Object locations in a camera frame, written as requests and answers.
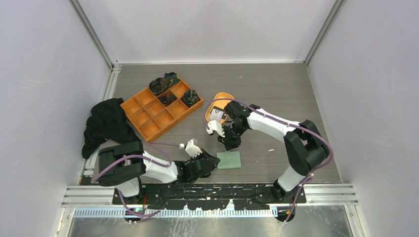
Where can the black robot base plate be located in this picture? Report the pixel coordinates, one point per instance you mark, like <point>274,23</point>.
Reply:
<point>250,196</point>

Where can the dark rolled sock left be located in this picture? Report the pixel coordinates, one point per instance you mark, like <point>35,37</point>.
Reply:
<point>158,86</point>

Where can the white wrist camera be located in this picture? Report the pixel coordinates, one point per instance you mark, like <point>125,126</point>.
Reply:
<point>213,127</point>
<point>191,148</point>

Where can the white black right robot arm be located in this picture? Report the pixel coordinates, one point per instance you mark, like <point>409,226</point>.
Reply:
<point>305,147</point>

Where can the silver card in tray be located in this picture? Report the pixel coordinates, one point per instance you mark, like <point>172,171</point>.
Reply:
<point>216,115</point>

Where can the green patterned rolled sock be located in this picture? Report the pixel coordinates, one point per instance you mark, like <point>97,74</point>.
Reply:
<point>190,98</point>

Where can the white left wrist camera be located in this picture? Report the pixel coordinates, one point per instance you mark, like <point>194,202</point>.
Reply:
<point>191,148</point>

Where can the orange wooden divider box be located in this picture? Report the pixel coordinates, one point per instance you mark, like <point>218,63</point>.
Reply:
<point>151,118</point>

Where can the dark rolled sock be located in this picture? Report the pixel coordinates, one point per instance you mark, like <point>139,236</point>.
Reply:
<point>167,98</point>
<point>172,78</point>
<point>158,86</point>

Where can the black card in tray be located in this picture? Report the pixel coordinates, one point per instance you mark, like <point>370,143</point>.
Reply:
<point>225,114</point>

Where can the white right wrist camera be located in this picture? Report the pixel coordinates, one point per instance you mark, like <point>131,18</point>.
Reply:
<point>213,127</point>

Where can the dark rolled sock centre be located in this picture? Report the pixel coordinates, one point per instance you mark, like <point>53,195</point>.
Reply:
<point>167,98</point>

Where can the aluminium frame rail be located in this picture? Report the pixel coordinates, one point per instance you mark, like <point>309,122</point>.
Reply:
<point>92,202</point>

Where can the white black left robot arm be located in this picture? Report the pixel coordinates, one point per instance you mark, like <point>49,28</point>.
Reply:
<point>122,166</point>

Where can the green card holder wallet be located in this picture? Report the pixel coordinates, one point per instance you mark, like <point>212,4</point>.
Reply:
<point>229,160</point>

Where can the yellow oval tray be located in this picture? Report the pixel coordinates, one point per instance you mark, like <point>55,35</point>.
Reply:
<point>220,100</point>

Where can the dark rolled sock top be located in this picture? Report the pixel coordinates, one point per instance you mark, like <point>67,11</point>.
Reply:
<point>172,78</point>

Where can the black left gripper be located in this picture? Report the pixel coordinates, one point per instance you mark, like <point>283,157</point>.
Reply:
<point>204,153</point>

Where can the black cloth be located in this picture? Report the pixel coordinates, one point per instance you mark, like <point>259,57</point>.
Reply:
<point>108,121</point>

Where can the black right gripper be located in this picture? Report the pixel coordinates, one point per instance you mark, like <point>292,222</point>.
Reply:
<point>229,143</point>

